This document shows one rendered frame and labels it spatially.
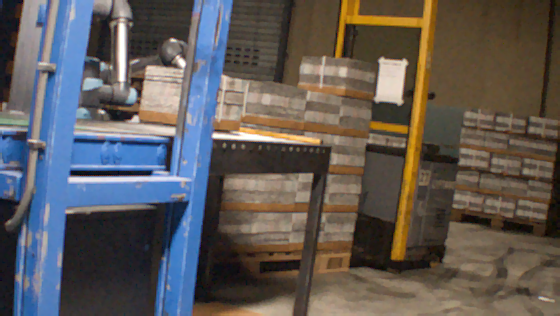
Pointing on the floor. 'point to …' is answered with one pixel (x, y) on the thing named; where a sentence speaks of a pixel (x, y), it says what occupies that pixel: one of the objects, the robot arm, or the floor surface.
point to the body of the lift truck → (424, 201)
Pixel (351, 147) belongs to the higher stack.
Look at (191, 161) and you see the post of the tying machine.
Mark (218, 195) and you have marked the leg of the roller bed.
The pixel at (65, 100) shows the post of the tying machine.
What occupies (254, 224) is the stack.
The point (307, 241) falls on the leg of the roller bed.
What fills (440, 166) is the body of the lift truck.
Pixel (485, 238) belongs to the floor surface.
